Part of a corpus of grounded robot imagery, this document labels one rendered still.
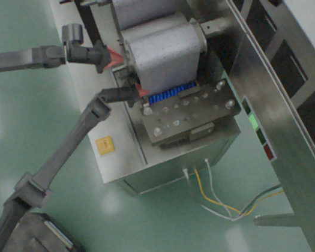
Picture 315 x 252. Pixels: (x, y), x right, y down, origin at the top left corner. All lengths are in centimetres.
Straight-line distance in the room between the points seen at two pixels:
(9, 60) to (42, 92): 166
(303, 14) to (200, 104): 65
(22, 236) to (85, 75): 119
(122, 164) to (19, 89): 163
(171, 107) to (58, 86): 153
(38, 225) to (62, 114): 91
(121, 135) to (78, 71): 41
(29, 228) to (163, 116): 130
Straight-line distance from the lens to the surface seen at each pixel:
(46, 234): 210
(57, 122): 248
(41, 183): 100
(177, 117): 122
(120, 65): 116
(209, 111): 124
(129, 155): 132
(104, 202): 224
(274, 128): 98
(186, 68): 117
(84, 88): 148
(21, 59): 99
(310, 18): 75
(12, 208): 102
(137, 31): 118
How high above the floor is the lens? 218
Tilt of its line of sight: 72 degrees down
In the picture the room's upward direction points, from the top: 10 degrees counter-clockwise
